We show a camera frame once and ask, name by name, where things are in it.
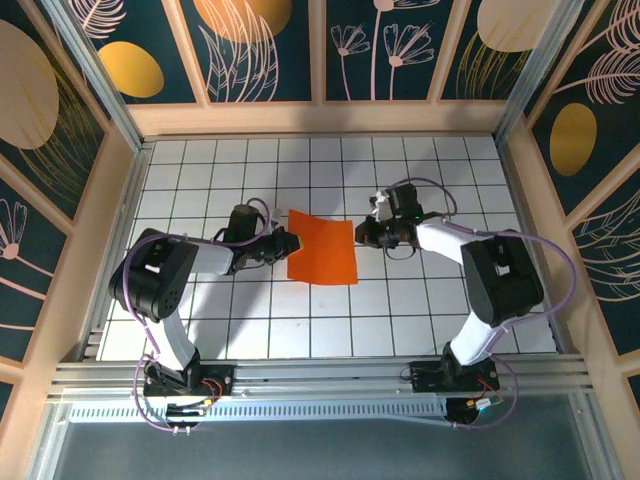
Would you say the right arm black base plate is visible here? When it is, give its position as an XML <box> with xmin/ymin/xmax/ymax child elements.
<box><xmin>409</xmin><ymin>360</ymin><xmax>500</xmax><ymax>396</ymax></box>

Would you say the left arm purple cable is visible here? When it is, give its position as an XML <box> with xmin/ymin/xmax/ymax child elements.
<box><xmin>122</xmin><ymin>197</ymin><xmax>274</xmax><ymax>436</ymax></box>

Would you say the long aluminium frame rail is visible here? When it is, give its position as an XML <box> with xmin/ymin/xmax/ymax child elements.
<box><xmin>47</xmin><ymin>353</ymin><xmax>595</xmax><ymax>402</ymax></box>

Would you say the slotted grey cable duct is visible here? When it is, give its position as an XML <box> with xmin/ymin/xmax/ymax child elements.
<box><xmin>67</xmin><ymin>398</ymin><xmax>451</xmax><ymax>426</ymax></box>

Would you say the aluminium side rail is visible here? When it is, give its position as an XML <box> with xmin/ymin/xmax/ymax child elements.
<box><xmin>79</xmin><ymin>142</ymin><xmax>154</xmax><ymax>362</ymax></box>
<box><xmin>494</xmin><ymin>134</ymin><xmax>572</xmax><ymax>354</ymax></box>

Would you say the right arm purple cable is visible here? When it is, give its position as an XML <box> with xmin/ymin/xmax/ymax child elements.
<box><xmin>405</xmin><ymin>178</ymin><xmax>577</xmax><ymax>431</ymax></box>

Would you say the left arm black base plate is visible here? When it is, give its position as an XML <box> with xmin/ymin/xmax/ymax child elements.
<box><xmin>143</xmin><ymin>363</ymin><xmax>236</xmax><ymax>400</ymax></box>

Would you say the round cable port with connectors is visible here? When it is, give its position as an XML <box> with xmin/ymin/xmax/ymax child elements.
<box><xmin>166</xmin><ymin>399</ymin><xmax>214</xmax><ymax>434</ymax></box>
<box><xmin>444</xmin><ymin>396</ymin><xmax>504</xmax><ymax>430</ymax></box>

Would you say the short aluminium frame post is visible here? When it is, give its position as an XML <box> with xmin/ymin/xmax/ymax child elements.
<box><xmin>569</xmin><ymin>394</ymin><xmax>614</xmax><ymax>480</ymax></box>
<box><xmin>27</xmin><ymin>399</ymin><xmax>71</xmax><ymax>480</ymax></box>

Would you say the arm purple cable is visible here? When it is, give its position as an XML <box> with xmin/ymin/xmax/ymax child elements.
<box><xmin>122</xmin><ymin>197</ymin><xmax>274</xmax><ymax>436</ymax></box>
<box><xmin>405</xmin><ymin>178</ymin><xmax>577</xmax><ymax>431</ymax></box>

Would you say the orange square paper sheet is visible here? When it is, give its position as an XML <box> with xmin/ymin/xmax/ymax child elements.
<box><xmin>286</xmin><ymin>209</ymin><xmax>361</xmax><ymax>287</ymax></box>

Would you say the aluminium corner post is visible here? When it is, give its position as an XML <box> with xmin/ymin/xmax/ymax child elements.
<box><xmin>42</xmin><ymin>0</ymin><xmax>147</xmax><ymax>152</ymax></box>
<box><xmin>492</xmin><ymin>0</ymin><xmax>587</xmax><ymax>142</ymax></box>

